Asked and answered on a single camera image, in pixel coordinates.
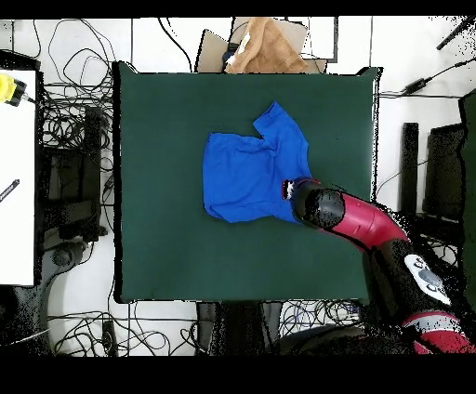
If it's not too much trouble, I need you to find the blue shirt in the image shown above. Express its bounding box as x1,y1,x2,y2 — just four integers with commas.
201,100,313,225

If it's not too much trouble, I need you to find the dark green table cloth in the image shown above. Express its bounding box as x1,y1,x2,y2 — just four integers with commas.
112,60,382,305

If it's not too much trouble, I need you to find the brown towel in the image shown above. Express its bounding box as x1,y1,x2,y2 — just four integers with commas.
223,16,309,74

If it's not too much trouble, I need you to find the cardboard box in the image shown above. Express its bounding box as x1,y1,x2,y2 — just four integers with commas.
195,16,328,74

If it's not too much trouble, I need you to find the black chair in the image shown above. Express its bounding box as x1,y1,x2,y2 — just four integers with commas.
399,122,466,243

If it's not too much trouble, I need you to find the black rod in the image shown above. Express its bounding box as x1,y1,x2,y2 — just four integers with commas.
435,16,476,51

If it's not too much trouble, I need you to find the white table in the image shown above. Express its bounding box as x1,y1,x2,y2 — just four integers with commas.
0,68,38,287

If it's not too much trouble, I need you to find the black marker pen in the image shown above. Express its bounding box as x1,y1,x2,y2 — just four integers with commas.
0,178,20,204

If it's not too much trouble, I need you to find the yellow and black tool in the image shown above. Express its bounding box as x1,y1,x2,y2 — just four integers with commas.
0,72,28,108

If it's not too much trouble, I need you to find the black cable tangle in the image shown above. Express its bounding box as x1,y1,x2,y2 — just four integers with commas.
47,304,198,356
419,233,460,267
278,298,364,335
31,18,116,153

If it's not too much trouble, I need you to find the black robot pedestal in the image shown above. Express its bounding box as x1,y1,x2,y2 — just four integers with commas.
195,300,284,356

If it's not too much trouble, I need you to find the black power adapter with cable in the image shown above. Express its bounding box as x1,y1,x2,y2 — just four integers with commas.
378,55,476,99

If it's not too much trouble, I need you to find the black metal frame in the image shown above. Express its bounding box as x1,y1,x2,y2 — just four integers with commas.
36,105,109,243

